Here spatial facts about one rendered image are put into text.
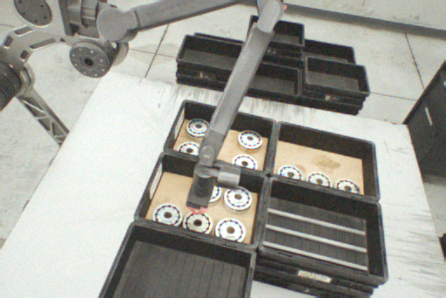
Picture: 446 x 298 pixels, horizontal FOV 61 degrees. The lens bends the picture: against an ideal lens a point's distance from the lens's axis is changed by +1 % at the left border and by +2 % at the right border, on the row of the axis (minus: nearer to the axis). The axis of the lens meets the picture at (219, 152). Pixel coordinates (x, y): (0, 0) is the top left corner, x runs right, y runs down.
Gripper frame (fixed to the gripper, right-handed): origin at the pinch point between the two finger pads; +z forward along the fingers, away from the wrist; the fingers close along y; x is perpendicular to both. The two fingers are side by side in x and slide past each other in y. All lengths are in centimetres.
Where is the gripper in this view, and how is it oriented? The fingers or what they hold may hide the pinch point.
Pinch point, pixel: (199, 205)
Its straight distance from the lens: 120.2
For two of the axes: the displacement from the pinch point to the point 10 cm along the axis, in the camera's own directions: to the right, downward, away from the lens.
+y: 2.2, -7.5, 6.3
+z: -1.3, 6.1, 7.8
